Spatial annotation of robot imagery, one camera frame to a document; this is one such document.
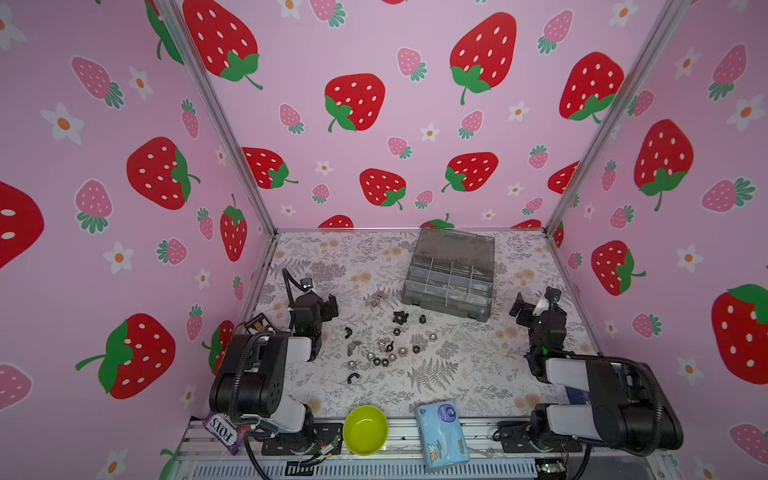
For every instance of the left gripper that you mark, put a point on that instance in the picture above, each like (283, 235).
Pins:
(327, 309)

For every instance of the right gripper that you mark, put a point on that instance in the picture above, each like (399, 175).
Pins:
(527, 310)

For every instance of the black screw cluster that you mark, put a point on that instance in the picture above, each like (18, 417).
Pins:
(400, 317)

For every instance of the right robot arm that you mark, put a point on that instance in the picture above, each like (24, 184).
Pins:
(625, 409)

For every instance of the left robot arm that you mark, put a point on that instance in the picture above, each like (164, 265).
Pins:
(248, 389)

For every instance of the small black framed card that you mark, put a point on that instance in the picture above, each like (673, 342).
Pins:
(258, 324)

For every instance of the grey plastic compartment organizer box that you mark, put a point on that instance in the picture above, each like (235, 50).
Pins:
(451, 272)

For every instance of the lime green bowl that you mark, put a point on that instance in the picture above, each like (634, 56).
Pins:
(365, 430)

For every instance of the purple candy bag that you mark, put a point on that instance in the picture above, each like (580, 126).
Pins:
(221, 428)

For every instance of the blue tissue pack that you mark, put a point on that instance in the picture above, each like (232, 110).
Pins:
(441, 435)

